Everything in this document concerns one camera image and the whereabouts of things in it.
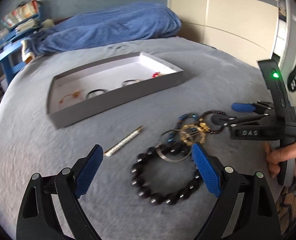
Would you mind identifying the dark braided bead bracelet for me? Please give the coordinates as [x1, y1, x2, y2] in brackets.
[199, 109, 229, 134]

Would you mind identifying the gold bangle bracelet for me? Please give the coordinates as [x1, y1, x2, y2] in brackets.
[179, 122, 211, 146]

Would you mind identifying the silver hoop bangle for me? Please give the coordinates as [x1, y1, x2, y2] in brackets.
[156, 129, 194, 163]

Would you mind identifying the blue bead bracelet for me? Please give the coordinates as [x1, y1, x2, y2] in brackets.
[167, 113, 201, 143]

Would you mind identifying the large black bead bracelet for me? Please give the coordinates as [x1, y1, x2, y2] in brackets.
[130, 143, 205, 206]

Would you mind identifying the silver band bangle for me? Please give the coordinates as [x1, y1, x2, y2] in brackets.
[121, 79, 141, 87]

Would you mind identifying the red string charm bracelet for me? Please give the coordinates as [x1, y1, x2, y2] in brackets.
[59, 90, 83, 104]

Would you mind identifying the dark band bangle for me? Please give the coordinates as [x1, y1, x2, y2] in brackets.
[85, 89, 107, 99]

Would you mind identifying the person's right hand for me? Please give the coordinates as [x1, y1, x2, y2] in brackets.
[264, 142, 296, 178]

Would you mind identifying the grey bed sheet mattress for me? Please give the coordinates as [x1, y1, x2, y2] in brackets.
[0, 36, 289, 240]

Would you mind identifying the beige wardrobe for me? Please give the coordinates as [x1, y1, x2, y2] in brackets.
[168, 0, 279, 67]

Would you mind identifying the grey cardboard tray box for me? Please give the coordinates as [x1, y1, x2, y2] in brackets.
[46, 52, 185, 129]

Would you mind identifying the blue blanket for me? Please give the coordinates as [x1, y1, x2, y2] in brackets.
[21, 2, 181, 60]

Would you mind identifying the blue desk with shelf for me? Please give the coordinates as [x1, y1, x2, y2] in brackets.
[0, 7, 43, 83]

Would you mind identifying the row of books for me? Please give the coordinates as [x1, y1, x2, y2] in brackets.
[1, 0, 42, 29]

